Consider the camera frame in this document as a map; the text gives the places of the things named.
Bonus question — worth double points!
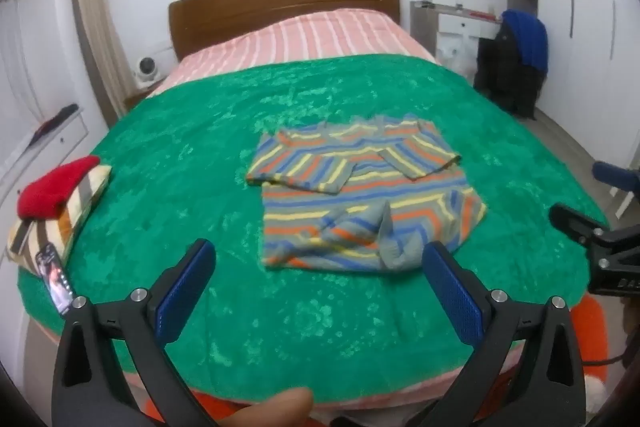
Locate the white wardrobe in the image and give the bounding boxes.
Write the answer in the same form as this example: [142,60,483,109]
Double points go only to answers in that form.
[542,0,640,168]

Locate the striped knit sweater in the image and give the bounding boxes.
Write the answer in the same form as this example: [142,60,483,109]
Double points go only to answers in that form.
[246,113,489,274]

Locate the white desk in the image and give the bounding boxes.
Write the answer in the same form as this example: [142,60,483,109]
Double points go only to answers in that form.
[410,0,503,76]

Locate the wooden headboard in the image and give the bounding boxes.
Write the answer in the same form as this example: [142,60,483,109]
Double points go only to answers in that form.
[168,0,402,62]

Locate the beige curtain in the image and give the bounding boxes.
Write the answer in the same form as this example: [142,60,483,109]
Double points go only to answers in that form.
[72,0,134,122]

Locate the dark flat item on sill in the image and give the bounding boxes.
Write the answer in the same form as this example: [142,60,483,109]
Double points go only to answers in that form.
[28,103,80,147]

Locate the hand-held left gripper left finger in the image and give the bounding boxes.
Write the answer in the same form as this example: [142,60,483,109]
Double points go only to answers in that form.
[51,238,217,427]

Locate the striped pillow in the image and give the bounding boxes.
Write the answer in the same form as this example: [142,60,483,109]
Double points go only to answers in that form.
[6,163,113,279]

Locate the wooden nightstand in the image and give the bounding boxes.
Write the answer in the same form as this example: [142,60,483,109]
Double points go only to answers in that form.
[123,77,169,112]

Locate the white security camera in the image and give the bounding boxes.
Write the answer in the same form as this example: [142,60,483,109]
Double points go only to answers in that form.
[132,55,164,89]

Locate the red knit cloth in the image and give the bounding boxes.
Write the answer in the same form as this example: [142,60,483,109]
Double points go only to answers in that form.
[17,155,101,220]

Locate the green patterned blanket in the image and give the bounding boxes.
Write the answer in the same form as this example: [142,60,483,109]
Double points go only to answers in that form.
[17,56,610,408]

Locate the smartphone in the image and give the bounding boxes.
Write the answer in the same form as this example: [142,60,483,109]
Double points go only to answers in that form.
[36,242,77,319]

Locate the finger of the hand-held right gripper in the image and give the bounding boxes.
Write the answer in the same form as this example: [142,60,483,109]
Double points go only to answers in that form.
[592,161,640,196]
[549,203,640,258]

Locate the person's left hand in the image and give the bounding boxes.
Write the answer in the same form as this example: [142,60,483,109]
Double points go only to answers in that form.
[220,387,314,427]

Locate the orange garment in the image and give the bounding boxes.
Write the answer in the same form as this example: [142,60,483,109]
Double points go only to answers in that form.
[569,296,609,389]

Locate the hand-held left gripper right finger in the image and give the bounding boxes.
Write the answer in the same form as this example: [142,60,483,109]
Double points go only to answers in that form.
[421,241,587,427]

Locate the pink striped bedsheet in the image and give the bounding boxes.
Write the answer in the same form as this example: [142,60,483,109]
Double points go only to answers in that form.
[149,8,437,96]

